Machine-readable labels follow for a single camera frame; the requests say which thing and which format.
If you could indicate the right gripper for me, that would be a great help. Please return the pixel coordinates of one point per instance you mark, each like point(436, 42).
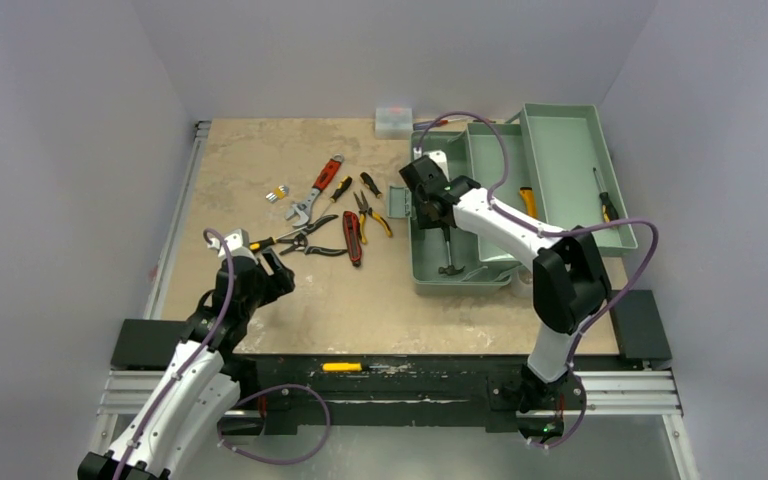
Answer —
point(433, 208)

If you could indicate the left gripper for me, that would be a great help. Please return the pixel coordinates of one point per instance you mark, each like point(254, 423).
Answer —
point(277, 283)

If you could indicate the small black hammer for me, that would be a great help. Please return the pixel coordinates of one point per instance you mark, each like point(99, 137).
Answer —
point(449, 269)

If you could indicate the yellow needle nose pliers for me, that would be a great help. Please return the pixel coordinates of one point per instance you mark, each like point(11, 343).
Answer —
point(366, 213)

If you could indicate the red black utility knife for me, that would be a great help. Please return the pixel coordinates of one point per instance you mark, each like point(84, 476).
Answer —
point(351, 230)

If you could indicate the green plastic tool box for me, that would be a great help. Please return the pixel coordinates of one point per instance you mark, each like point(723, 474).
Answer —
point(551, 148)

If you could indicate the long black yellow screwdriver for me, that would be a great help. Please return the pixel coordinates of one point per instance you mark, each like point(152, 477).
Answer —
point(608, 209)

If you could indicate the yellow black utility knife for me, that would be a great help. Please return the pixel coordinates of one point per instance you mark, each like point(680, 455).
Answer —
point(529, 200)

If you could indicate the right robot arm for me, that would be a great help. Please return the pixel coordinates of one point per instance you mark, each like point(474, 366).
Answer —
point(570, 282)

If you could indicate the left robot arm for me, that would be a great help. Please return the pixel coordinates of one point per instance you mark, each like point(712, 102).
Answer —
point(203, 379)

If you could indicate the stubby black yellow screwdriver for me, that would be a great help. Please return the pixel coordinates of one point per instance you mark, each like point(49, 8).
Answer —
point(369, 183)

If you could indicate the red blue small screwdriver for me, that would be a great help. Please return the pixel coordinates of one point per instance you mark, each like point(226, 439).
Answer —
point(423, 125)

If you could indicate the small yellow hex key set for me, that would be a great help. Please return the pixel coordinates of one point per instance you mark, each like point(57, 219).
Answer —
point(278, 193)

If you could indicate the medium black yellow screwdriver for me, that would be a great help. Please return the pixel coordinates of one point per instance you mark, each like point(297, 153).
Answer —
point(341, 188)

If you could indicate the small clear parts box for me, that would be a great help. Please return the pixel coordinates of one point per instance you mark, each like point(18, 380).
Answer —
point(393, 123)

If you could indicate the yellow precision screwdriver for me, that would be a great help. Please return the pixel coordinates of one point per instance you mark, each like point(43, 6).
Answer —
point(349, 367)

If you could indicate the red adjustable wrench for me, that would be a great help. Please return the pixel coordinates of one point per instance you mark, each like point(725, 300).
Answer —
point(300, 212)

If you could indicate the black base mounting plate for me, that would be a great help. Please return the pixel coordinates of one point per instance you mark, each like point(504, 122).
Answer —
point(491, 392)

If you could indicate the left black corner block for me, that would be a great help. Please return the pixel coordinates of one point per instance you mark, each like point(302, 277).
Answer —
point(145, 345)

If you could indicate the black corner block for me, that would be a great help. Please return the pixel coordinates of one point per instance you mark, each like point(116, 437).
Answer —
point(639, 329)
point(145, 345)

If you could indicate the right black corner block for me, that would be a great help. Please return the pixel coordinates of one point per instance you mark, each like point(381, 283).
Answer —
point(639, 329)

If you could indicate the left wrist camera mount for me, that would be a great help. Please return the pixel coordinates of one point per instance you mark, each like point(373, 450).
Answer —
point(234, 244)

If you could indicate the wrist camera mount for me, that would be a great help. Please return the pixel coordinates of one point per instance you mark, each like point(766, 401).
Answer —
point(439, 157)
point(234, 244)

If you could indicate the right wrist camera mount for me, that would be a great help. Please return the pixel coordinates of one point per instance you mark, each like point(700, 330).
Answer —
point(439, 157)

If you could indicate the aluminium rail frame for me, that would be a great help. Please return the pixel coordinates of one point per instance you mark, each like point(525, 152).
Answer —
point(627, 393)

